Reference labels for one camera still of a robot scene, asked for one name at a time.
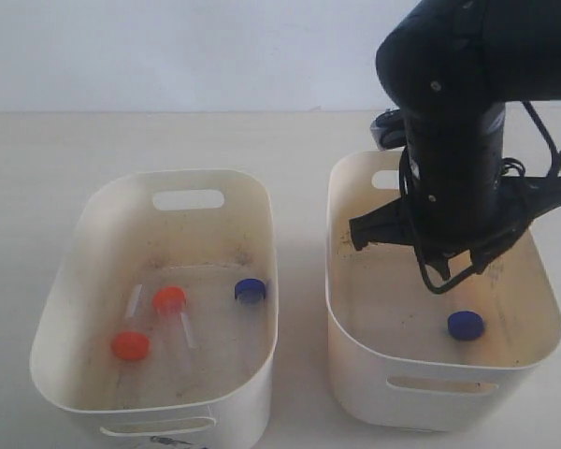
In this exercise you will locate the clear tube front blue cap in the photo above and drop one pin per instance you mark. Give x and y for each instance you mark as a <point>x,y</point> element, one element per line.
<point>465,325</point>

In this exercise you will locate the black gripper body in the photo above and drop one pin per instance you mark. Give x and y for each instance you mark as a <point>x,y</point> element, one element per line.
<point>458,193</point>

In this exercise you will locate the clear tube blue cap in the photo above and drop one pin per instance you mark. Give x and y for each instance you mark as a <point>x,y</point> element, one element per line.
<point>250,291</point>
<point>465,325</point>

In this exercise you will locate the clear tube orange cap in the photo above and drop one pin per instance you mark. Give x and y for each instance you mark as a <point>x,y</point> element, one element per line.
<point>175,328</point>
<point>132,343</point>

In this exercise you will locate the white plastic bin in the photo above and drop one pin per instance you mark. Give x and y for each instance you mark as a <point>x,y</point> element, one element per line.
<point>392,361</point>
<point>203,231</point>

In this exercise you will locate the clear tube front orange cap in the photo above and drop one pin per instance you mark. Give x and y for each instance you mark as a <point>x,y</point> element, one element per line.
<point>132,343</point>

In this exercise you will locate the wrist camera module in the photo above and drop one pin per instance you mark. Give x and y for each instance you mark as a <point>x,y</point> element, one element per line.
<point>388,130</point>

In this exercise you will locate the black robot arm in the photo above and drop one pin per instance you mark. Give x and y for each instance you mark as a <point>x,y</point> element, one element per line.
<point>451,68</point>

